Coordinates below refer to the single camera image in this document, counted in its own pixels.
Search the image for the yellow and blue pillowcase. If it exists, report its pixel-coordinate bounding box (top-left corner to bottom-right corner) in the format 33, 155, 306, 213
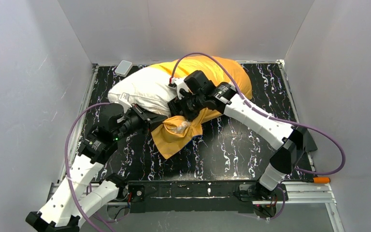
150, 56, 253, 159

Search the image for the purple cable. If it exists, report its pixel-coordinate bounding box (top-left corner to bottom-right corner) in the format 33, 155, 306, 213
169, 52, 347, 221
64, 102, 132, 232

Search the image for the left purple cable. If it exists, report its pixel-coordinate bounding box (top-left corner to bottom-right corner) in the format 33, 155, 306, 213
64, 102, 132, 232

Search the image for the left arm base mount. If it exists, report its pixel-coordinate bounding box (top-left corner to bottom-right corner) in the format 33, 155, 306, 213
105, 174, 145, 204

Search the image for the small white box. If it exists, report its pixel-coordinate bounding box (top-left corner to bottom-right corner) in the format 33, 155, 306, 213
114, 60, 133, 77

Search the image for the orange handled tool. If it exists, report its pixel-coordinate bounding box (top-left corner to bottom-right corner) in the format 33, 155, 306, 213
283, 176, 331, 185

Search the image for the aluminium frame rail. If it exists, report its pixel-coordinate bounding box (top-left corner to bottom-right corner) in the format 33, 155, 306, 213
40, 64, 100, 232

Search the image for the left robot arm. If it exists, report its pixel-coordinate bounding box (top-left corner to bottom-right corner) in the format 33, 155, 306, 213
25, 103, 167, 232

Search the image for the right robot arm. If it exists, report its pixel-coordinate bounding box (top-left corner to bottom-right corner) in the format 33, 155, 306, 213
169, 71, 308, 193

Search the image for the black plate on table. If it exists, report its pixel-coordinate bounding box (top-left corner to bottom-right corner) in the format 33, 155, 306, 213
303, 130, 318, 152

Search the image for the white pillow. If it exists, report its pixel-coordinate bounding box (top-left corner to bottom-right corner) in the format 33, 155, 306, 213
107, 67, 177, 117

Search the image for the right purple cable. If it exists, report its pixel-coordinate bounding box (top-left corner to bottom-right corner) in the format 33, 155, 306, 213
169, 52, 347, 221

